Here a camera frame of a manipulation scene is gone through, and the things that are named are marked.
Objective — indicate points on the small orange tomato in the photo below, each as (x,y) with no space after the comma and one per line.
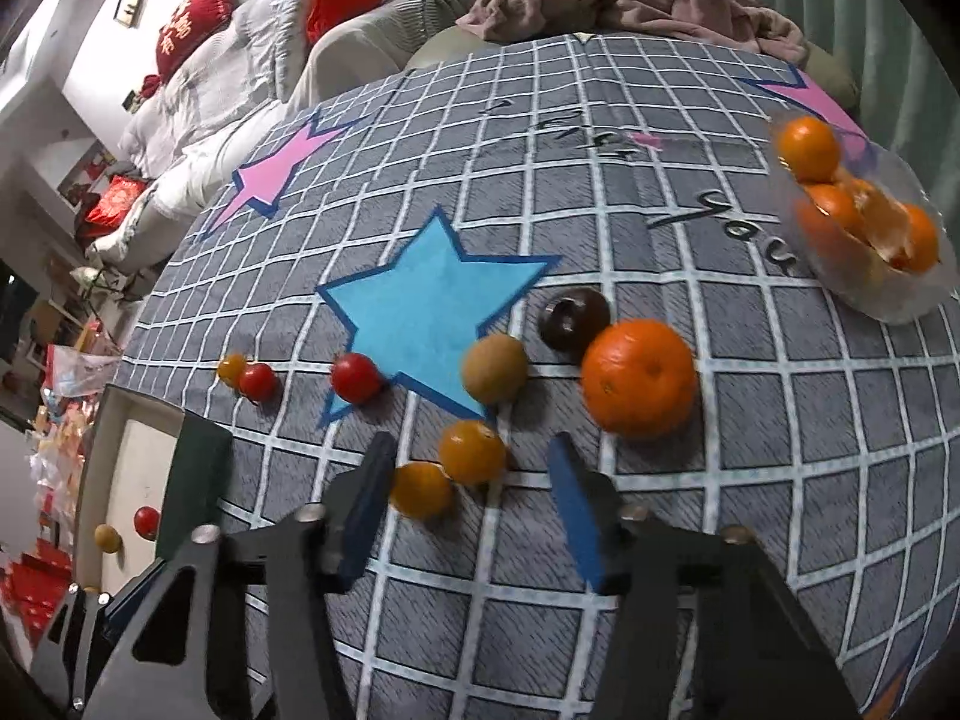
(231,368)

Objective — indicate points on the brown longan beside orange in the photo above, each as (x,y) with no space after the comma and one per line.
(494,369)

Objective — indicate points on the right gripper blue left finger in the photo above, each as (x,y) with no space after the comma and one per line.
(356,503)

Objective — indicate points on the red embroidered pillow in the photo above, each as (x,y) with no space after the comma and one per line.
(186,30)

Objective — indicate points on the grey grid star tablecloth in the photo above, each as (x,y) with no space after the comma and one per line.
(833,436)

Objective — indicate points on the white grey sofa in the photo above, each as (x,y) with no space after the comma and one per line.
(189,136)

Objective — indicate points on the clear glass fruit bowl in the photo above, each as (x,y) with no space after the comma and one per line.
(869,284)

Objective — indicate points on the white tray with dark rim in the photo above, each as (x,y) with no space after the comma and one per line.
(145,451)

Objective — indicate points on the right mandarin in bowl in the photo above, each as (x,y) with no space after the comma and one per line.
(921,250)

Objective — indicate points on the teal curtain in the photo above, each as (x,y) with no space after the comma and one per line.
(906,101)

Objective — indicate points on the dark plum behind orange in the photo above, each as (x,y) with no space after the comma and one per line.
(569,322)

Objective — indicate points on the large orange mandarin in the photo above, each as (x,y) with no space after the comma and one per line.
(639,379)

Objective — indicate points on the top mandarin in bowl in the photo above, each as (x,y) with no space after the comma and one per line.
(808,147)

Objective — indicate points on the peeled mandarin in bowl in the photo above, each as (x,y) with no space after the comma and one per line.
(883,222)

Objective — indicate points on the red cushion sofa end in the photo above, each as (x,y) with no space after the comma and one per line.
(100,214)

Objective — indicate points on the pile of snack packets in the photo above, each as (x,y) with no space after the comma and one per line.
(74,380)

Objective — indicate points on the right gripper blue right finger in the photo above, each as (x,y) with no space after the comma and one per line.
(589,506)

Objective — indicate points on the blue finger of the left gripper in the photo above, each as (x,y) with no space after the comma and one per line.
(119,611)

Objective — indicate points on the front mandarin in bowl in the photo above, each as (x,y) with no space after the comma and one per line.
(829,224)

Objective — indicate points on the yellow cherry tomato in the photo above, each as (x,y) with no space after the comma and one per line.
(472,453)
(420,490)

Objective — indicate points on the red cherry tomato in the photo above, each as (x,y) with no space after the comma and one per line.
(258,382)
(355,378)
(146,523)

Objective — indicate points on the picture frame on wall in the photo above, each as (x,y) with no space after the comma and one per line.
(127,12)

